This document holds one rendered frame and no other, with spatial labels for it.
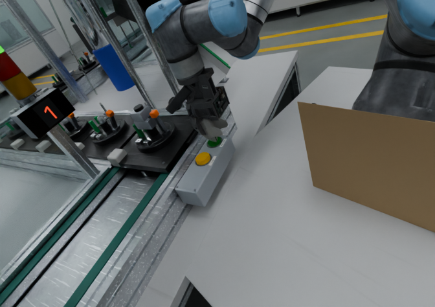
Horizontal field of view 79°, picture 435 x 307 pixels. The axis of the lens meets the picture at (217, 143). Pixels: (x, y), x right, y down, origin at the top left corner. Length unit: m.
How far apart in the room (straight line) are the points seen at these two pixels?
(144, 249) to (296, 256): 0.33
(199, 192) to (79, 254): 0.34
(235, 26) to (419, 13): 0.27
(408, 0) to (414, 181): 0.28
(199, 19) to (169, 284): 0.55
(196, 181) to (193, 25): 0.35
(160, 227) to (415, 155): 0.52
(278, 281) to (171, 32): 0.53
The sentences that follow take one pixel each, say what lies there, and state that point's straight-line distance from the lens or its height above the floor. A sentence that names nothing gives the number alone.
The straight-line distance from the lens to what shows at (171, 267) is 0.69.
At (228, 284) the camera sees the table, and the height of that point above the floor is 0.86.
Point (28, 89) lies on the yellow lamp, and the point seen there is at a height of 1.27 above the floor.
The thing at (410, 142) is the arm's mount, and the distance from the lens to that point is 0.50.
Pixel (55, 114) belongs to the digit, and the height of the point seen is 1.19.
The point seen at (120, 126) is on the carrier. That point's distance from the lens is 1.04.
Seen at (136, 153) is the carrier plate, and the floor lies 0.97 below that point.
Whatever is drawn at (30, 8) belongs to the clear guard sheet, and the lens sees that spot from 10.33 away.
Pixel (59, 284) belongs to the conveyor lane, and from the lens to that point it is 0.79.
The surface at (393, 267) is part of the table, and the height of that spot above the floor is 0.86.
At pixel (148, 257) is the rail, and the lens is 0.67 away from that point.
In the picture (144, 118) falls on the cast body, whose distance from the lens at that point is 0.82.
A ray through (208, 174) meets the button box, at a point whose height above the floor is 0.96.
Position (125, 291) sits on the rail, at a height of 0.91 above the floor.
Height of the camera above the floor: 1.40
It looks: 36 degrees down
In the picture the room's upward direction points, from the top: 24 degrees counter-clockwise
